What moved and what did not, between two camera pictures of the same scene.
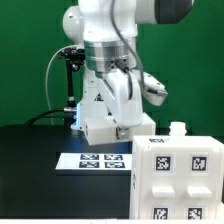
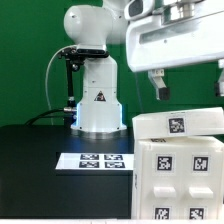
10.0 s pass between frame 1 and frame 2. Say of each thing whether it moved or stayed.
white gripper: moved
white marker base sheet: stayed
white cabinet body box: stayed
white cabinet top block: moved
